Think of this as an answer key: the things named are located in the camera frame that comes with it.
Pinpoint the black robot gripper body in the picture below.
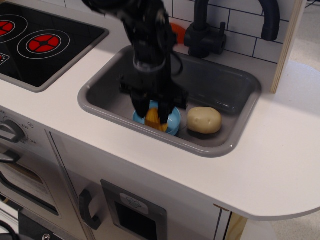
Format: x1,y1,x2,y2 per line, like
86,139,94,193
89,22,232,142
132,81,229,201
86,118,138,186
118,68,188,109

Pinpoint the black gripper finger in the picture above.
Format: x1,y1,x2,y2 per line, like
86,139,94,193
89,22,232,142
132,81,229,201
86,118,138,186
131,96,150,119
158,100,175,124

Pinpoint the yellow toy corn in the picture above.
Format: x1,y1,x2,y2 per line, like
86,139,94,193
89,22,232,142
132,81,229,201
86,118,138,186
144,107,168,132

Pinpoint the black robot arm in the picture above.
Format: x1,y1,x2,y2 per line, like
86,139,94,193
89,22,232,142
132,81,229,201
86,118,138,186
84,0,188,124

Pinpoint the light blue bowl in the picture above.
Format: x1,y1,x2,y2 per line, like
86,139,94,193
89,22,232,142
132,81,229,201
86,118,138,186
132,101,181,136

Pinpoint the grey plastic sink basin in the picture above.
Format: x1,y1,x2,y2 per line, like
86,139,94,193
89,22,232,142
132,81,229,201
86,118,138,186
78,46,261,158

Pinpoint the beige toy potato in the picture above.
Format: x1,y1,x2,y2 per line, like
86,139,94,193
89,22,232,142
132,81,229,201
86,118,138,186
187,107,222,134

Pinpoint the orange toy object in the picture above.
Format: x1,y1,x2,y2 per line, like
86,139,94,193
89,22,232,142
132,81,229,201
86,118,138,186
170,23,186,44

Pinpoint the dark grey toy faucet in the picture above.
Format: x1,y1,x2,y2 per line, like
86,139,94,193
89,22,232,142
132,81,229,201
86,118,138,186
184,0,280,59

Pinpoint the grey dispenser panel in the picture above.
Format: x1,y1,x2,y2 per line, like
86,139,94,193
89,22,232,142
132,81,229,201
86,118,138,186
100,179,168,240

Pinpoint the black toy stovetop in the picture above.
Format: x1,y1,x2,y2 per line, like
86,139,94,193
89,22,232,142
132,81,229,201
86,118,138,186
0,2,109,93

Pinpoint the toy oven door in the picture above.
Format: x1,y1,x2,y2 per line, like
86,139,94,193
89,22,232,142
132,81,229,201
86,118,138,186
0,144,87,240

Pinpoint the grey oven knob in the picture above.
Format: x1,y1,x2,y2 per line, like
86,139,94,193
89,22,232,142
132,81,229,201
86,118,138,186
0,120,25,143

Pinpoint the wooden side panel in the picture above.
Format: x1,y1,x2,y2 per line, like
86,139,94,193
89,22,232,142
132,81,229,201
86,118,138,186
270,0,307,94

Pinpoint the dark grey cabinet handle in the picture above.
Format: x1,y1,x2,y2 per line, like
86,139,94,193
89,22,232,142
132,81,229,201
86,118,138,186
78,189,102,230

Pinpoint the grey oven door handle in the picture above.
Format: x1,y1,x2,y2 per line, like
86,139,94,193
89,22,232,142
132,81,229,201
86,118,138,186
0,151,20,164

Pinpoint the black cable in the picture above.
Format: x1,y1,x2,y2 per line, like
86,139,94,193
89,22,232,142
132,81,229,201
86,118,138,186
0,219,18,240

